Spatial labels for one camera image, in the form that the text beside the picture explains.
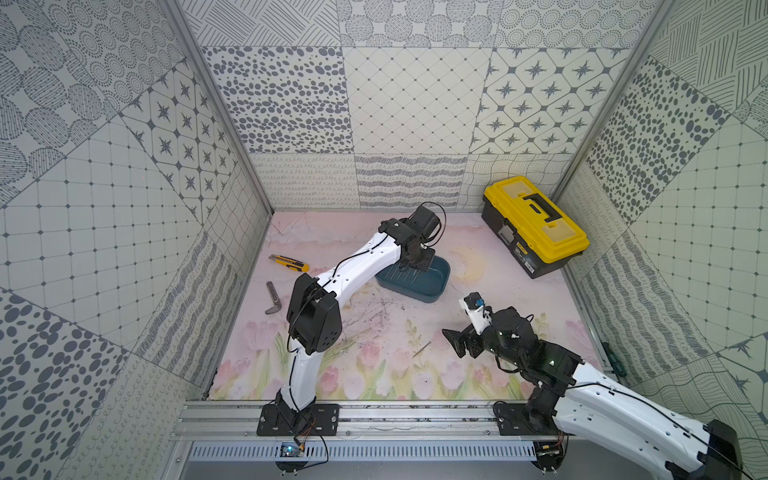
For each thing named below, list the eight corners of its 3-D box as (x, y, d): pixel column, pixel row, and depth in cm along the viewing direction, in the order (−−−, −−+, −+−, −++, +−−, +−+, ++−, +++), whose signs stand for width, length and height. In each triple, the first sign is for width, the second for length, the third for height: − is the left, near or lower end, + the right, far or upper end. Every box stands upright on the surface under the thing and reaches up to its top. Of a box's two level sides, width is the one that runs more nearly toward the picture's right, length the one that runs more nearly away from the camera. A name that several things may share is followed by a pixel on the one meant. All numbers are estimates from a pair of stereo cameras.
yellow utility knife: (270, 262, 108) (267, 257, 106) (274, 256, 110) (272, 252, 108) (306, 275, 105) (304, 270, 103) (310, 268, 106) (308, 264, 104)
